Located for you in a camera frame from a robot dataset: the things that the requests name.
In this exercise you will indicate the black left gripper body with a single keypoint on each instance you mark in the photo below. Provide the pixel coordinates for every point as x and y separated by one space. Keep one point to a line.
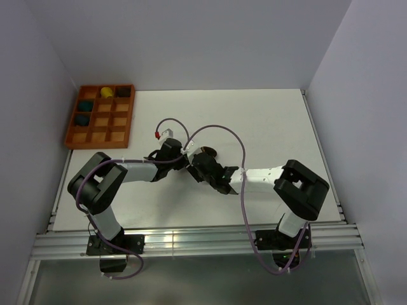
178 164

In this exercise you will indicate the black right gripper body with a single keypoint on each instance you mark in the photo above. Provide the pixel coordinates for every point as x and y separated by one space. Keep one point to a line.
197 175

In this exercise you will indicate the brown argyle sock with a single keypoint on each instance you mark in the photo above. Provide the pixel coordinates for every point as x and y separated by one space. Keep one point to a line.
210 151

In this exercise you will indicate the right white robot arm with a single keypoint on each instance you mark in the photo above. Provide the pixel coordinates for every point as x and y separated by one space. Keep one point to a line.
301 190

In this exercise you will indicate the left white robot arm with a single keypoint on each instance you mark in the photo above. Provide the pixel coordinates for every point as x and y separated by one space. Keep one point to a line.
98 181

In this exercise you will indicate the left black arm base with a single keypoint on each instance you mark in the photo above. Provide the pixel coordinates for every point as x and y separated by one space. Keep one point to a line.
114 255

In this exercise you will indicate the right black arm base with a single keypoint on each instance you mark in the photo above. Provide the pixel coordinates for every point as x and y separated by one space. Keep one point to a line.
274 240

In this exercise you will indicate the orange wooden compartment tray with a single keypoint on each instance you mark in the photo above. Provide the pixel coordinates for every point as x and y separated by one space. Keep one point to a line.
110 120

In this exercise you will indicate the dark brown rolled sock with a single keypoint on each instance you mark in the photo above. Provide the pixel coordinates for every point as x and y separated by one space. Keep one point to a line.
123 92

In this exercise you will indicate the yellow rolled sock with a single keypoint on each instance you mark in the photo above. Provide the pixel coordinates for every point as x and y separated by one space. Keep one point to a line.
106 92

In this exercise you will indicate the dark blue rolled sock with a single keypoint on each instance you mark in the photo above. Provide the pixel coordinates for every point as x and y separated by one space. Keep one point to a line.
81 120

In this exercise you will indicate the teal rolled sock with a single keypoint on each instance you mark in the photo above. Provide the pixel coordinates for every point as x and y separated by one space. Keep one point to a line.
85 106

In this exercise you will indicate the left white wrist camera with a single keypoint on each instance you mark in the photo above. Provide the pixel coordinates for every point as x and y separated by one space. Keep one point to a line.
163 136

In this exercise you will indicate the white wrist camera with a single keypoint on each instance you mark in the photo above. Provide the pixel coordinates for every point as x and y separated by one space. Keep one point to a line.
163 136
190 151

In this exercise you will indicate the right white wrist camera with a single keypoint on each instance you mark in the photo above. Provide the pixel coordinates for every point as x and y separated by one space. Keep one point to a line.
190 151

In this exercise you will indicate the aluminium rail frame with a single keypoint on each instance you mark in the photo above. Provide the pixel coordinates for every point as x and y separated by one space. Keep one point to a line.
203 265

